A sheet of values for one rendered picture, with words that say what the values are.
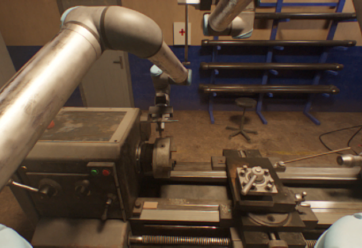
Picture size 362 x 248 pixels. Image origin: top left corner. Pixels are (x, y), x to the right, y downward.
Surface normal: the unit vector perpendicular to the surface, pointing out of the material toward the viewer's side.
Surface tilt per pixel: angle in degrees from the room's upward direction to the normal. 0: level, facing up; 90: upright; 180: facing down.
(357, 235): 5
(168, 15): 90
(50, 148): 45
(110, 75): 90
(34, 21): 90
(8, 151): 80
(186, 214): 36
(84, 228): 32
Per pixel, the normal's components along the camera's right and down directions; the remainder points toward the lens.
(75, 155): -0.03, -0.27
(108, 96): -0.04, 0.49
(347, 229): -0.14, -0.89
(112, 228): -0.02, -0.48
